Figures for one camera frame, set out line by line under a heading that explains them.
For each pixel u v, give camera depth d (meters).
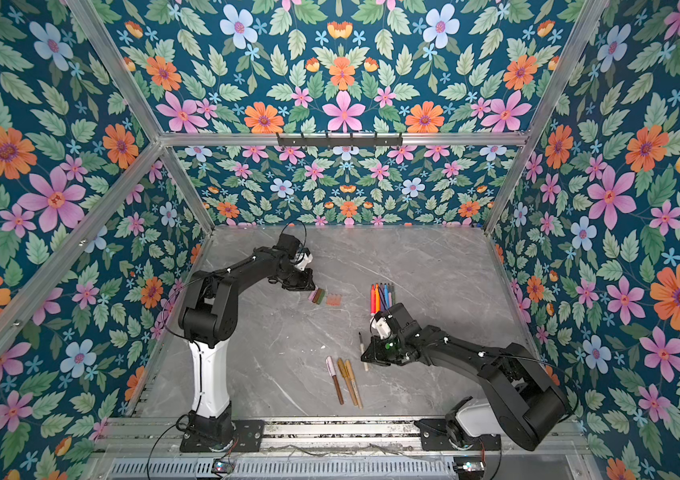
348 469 0.77
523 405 0.42
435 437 0.72
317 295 0.99
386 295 0.99
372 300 0.99
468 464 0.70
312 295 0.99
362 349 0.84
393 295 1.00
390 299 0.97
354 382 0.82
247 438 0.73
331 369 0.84
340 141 0.93
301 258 0.91
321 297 0.99
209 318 0.56
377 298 0.98
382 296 0.99
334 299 0.98
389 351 0.74
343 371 0.84
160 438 0.72
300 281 0.90
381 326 0.82
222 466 0.70
